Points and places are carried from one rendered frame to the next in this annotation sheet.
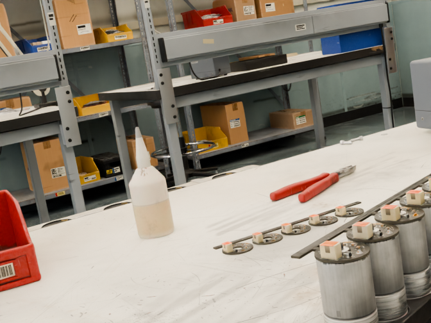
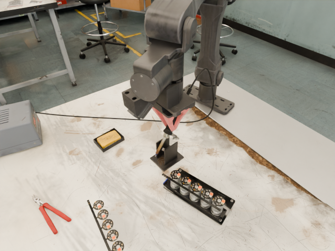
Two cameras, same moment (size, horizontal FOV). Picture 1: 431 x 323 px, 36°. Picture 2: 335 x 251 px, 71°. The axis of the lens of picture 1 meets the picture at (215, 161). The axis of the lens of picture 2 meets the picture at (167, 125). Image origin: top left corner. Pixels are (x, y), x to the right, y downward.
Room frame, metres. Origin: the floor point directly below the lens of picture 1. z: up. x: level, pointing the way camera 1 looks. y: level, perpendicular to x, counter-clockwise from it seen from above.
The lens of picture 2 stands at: (0.43, 0.19, 1.27)
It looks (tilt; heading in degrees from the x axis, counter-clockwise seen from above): 43 degrees down; 263
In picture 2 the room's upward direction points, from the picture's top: straight up
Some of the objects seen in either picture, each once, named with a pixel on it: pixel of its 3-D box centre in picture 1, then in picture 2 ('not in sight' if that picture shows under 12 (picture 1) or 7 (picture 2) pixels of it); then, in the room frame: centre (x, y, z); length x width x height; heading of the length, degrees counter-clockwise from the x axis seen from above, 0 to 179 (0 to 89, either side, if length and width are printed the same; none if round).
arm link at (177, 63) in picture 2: not in sight; (168, 65); (0.37, -0.23, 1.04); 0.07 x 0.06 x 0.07; 56
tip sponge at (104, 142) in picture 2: not in sight; (108, 139); (0.54, -0.31, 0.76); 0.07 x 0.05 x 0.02; 35
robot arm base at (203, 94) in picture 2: not in sight; (207, 90); (0.20, -0.49, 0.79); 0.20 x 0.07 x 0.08; 133
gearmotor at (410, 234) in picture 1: (404, 259); (195, 192); (0.33, -0.09, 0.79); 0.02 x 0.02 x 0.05
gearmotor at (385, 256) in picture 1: (378, 279); (206, 199); (0.31, -0.07, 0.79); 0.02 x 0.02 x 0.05
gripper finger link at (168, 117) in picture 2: not in sight; (169, 113); (0.37, -0.24, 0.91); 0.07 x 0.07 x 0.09; 33
